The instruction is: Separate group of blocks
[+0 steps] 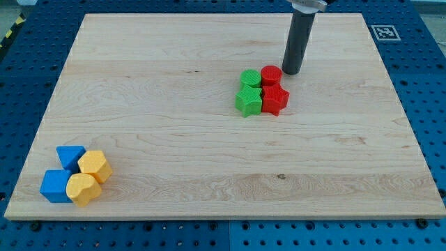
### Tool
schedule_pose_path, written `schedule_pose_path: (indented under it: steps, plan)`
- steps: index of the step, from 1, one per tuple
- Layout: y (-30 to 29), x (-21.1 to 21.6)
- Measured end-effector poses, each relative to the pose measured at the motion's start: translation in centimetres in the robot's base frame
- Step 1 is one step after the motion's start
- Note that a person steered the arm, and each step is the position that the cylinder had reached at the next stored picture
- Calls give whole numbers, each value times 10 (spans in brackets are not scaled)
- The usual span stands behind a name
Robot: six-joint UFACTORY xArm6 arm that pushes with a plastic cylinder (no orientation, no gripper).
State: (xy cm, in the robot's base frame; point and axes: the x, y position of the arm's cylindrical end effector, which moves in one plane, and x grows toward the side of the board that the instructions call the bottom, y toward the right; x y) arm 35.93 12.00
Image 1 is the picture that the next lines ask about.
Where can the blue triangle block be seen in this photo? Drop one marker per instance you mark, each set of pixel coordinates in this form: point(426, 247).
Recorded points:
point(69, 156)

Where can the green star block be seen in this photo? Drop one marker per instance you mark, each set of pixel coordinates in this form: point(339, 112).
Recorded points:
point(249, 101)

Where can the green cylinder block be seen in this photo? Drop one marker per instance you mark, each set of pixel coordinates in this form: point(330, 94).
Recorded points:
point(251, 78)

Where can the light wooden board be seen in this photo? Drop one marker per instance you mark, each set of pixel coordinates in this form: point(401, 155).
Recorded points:
point(156, 93)

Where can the black yellow hazard tape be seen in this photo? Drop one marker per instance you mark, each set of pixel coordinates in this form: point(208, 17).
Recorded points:
point(12, 33)

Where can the red star block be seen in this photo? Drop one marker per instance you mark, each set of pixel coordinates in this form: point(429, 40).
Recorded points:
point(274, 98)

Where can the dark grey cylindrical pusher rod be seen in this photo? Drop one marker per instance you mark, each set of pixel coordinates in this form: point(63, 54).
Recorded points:
point(298, 37)

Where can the red cylinder block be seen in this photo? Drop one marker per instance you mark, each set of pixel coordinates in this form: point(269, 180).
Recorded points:
point(271, 75)

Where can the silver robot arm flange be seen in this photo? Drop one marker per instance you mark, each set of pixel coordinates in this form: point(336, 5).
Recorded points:
point(309, 6)

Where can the blue cube block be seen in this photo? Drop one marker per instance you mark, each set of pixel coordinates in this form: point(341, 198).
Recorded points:
point(53, 186)

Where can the yellow heart block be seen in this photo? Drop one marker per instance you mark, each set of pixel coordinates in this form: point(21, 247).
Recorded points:
point(82, 188)

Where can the yellow hexagon block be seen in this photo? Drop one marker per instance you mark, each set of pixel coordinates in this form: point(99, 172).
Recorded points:
point(95, 163)

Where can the white fiducial marker tag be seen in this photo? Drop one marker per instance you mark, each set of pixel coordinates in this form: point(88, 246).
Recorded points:
point(385, 32)

